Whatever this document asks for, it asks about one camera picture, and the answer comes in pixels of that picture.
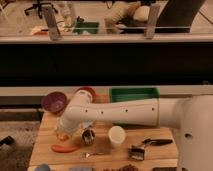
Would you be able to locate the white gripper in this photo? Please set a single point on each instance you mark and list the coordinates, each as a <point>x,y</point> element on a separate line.
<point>66,126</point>

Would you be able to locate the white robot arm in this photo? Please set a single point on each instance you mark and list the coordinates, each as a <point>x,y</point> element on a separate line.
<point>190,119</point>

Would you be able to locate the small metal cup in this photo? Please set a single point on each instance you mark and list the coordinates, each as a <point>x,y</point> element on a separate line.
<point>88,137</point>

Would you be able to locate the white paper cup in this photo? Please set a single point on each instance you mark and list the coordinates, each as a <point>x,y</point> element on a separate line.
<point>116,136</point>

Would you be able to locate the purple bowl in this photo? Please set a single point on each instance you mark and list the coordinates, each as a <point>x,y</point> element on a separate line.
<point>54,102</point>

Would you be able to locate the orange carrot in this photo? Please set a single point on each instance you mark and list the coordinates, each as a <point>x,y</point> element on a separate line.
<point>64,149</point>

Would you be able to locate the metal fork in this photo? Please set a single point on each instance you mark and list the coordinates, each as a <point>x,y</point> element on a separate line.
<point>89,154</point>

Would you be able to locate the orange bowl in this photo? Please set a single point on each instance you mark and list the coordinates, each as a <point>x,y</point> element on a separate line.
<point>90,90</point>

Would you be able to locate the blue round object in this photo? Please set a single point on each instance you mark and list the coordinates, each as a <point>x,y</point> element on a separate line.
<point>42,167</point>

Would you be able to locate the green plastic tray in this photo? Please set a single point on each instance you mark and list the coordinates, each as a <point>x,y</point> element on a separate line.
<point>129,93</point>

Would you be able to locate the black object on floor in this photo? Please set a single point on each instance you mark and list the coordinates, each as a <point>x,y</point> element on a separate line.
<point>7,140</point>

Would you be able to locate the brown granola pile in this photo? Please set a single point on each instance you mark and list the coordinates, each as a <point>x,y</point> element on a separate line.
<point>123,168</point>

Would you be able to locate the dark rectangular block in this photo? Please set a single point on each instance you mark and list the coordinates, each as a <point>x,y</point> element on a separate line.
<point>164,169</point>

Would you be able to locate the black-handled metal brush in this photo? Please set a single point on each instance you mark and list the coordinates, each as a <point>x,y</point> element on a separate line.
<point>137,152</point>

